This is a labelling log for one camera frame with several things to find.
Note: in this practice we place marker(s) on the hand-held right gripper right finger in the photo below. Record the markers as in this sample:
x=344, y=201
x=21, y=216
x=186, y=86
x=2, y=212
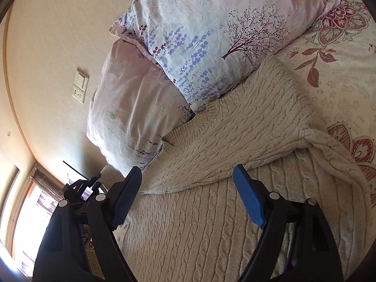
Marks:
x=249, y=199

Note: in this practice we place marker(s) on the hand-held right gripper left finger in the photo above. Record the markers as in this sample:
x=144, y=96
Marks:
x=124, y=199

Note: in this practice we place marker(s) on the pink floral print pillow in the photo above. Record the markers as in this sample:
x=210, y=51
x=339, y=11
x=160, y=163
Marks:
x=132, y=105

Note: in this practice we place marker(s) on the window with curtain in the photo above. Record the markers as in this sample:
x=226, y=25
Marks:
x=26, y=211

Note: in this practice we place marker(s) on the floral print bed sheet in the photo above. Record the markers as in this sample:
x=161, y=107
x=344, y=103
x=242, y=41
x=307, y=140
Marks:
x=337, y=73

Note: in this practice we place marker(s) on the lavender tree print pillow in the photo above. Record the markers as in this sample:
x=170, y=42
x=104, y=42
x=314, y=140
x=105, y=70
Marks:
x=211, y=35

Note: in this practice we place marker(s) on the white wall switch plate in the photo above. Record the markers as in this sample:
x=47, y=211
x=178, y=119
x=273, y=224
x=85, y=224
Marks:
x=80, y=85

